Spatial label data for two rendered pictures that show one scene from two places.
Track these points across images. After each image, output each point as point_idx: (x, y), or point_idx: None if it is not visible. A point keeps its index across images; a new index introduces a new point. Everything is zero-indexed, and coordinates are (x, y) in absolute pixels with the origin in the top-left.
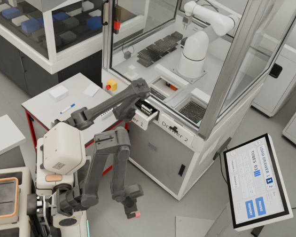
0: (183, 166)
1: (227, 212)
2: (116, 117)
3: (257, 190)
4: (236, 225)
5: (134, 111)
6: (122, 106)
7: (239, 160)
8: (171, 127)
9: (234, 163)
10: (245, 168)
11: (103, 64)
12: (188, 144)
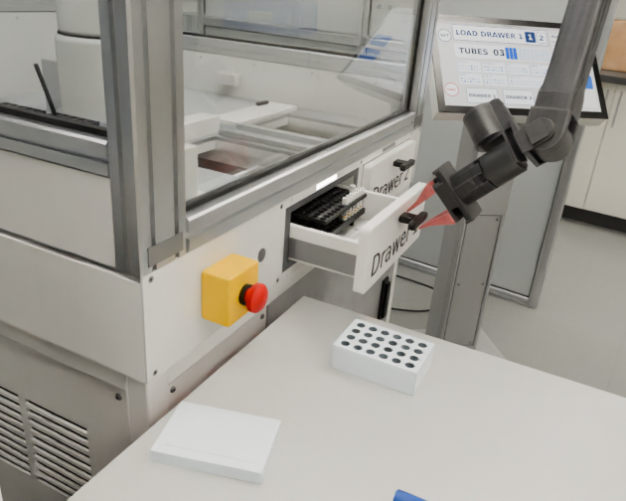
0: (387, 282)
1: (482, 216)
2: (572, 140)
3: (544, 61)
4: (602, 112)
5: (450, 163)
6: (594, 49)
7: (473, 79)
8: (406, 164)
9: (478, 91)
10: (494, 72)
11: (149, 229)
12: (408, 181)
